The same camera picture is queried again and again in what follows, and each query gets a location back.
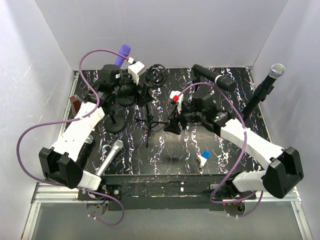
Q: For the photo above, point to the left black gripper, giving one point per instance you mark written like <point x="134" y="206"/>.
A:
<point x="144" y="97"/>

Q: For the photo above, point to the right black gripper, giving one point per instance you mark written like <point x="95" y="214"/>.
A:
<point x="173" y="127"/>

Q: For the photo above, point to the black tripod stand with shockmount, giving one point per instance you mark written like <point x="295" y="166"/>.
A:
<point x="156" y="77"/>

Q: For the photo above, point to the black round-base mic stand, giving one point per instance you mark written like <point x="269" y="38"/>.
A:
<point x="113" y="123"/>

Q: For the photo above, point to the black shotgun microphone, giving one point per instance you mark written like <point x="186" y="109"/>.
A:
<point x="224" y="82"/>

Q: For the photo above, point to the black glitter microphone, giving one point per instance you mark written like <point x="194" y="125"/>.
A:
<point x="84" y="152"/>

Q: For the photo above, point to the small black tripod stand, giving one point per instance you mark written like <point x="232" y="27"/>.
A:
<point x="197" y="79"/>

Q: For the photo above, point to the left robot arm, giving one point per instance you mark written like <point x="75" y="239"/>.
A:
<point x="64" y="161"/>

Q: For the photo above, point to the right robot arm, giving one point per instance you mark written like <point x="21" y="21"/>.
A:
<point x="281" y="168"/>

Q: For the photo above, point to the empty round-base stand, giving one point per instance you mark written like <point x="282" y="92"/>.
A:
<point x="126" y="101"/>

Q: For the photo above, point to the purple microphone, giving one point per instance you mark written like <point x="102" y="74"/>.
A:
<point x="124" y="50"/>

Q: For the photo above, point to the right round-base mic stand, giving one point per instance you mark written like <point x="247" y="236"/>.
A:
<point x="259" y="95"/>

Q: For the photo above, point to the black microphone silver grille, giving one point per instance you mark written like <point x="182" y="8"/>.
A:
<point x="275" y="71"/>

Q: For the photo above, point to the blue white small card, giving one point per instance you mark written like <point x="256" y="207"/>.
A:
<point x="202" y="159"/>

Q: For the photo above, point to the brown wooden metronome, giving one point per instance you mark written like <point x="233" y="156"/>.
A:
<point x="75" y="104"/>

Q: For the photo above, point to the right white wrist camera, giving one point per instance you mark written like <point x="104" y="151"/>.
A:
<point x="177" y="98"/>

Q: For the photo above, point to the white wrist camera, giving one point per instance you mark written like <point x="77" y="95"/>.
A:
<point x="136" y="70"/>
<point x="177" y="98"/>

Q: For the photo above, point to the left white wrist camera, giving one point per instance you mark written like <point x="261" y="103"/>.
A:
<point x="136" y="70"/>

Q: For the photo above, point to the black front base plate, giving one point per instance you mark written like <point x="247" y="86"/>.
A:
<point x="162" y="191"/>

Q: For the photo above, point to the aluminium frame rail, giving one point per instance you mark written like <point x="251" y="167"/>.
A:
<point x="57" y="214"/>

